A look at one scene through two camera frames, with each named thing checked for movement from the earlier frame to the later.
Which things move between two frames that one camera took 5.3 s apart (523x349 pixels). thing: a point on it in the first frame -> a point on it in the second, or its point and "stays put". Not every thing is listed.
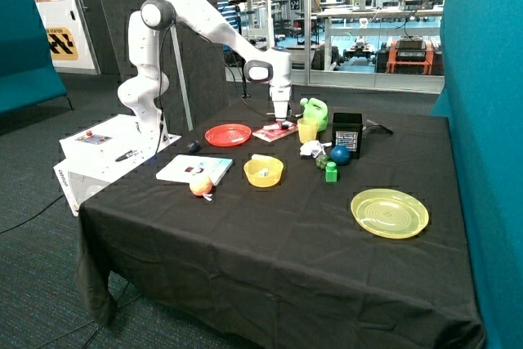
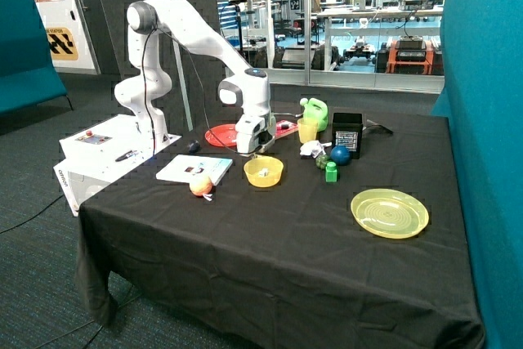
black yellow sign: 62,44 stays put
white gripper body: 280,96 -> 255,135
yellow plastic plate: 389,213 stays put
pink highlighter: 284,126 stays put
